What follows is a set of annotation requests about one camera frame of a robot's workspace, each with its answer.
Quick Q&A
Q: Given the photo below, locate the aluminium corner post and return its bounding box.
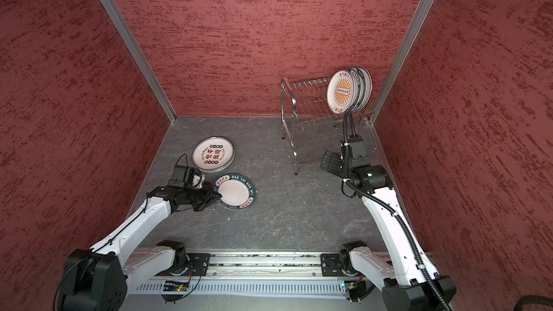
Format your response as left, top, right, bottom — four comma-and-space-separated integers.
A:
99, 0, 178, 125
369, 0, 435, 125

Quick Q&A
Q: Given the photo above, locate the right aluminium corner post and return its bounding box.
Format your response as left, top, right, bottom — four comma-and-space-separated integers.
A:
369, 0, 435, 125

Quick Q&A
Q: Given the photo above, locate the small circuit board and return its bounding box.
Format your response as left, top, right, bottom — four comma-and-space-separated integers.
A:
341, 281, 367, 301
162, 281, 190, 293

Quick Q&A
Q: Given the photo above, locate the left aluminium corner post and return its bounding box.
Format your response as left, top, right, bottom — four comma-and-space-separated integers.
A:
99, 0, 178, 125

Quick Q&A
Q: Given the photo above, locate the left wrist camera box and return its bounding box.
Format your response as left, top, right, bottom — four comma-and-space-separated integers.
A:
168, 165, 204, 189

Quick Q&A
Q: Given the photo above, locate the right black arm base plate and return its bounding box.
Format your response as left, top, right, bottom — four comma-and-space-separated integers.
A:
320, 251, 361, 277

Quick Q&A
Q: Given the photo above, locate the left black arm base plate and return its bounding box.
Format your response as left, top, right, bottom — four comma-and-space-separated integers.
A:
161, 253, 212, 277

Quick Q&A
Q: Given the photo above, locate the right black corrugated cable conduit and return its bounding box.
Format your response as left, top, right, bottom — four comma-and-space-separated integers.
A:
342, 109, 452, 311

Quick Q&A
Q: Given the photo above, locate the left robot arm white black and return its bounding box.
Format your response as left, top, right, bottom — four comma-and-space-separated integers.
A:
53, 182, 222, 310

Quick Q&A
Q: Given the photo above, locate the patterned plate green rim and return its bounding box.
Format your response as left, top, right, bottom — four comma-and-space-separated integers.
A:
215, 174, 257, 210

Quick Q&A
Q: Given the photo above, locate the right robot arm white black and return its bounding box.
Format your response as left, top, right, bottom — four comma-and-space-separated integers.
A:
321, 151, 457, 310

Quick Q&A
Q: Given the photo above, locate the black cable bottom right corner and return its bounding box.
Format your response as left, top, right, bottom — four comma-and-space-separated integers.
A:
513, 294, 553, 311

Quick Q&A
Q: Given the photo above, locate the aluminium mounting rail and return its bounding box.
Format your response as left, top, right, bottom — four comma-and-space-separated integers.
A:
124, 250, 433, 281

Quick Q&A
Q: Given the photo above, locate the chrome wire dish rack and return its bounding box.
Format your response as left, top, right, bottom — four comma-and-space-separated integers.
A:
279, 75, 374, 176

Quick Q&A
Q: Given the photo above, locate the patterned plate dark rim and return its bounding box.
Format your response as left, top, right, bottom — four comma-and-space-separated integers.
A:
349, 68, 367, 112

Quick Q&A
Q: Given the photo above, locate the left small circuit board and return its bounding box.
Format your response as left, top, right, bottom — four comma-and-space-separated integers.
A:
162, 281, 190, 293

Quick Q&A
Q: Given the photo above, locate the right small circuit board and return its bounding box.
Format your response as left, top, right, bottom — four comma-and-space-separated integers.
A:
341, 281, 367, 301

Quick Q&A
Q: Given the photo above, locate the plate orange sunburst pattern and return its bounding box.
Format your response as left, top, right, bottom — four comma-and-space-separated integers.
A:
326, 69, 359, 115

